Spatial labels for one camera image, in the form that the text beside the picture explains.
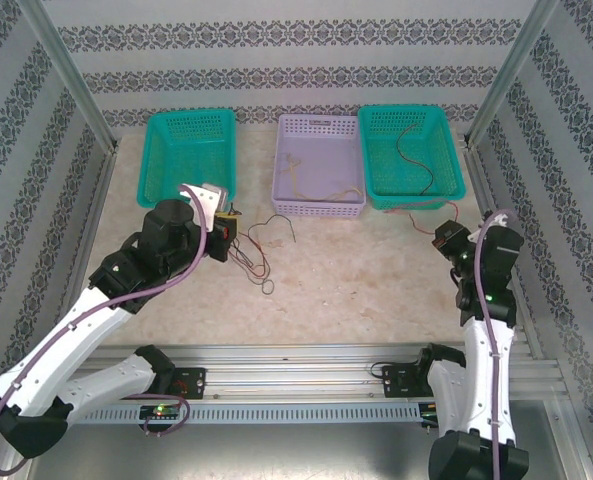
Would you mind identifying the dark brown wire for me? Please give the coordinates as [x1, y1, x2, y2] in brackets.
[395, 123, 436, 197]

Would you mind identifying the lavender plastic basket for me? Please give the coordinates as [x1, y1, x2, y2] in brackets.
[270, 113, 367, 219]

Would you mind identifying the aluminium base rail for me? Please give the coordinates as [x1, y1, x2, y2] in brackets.
[75, 342, 482, 401]

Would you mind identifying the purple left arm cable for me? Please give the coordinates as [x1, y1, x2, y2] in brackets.
[0, 183, 212, 475]

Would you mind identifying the yellow wire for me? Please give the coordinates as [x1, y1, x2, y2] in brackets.
[284, 154, 365, 201]

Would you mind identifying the teal plastic basket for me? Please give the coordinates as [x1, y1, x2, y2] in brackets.
[357, 104, 467, 211]
[135, 108, 238, 211]

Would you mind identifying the slotted grey cable duct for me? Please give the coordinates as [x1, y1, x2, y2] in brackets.
[73, 402, 422, 426]

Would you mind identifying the red wire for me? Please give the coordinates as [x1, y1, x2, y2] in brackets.
[384, 199, 461, 236]

